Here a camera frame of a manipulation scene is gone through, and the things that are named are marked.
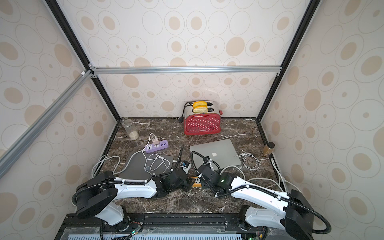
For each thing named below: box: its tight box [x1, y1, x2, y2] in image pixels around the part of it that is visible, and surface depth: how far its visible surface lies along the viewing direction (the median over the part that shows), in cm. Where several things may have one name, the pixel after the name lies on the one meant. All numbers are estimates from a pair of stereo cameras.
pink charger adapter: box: [152, 138, 160, 145], surface depth 99 cm
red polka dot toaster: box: [183, 101, 223, 136], surface depth 105 cm
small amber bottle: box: [263, 142, 275, 156], surface depth 94 cm
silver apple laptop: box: [189, 139, 242, 169], surface depth 104 cm
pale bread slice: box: [192, 107, 208, 113], surface depth 100 cm
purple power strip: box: [144, 139, 169, 154], surface depth 102 cm
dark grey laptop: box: [119, 152, 174, 180], surface depth 94 cm
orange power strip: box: [190, 176, 202, 188], surface depth 86 cm
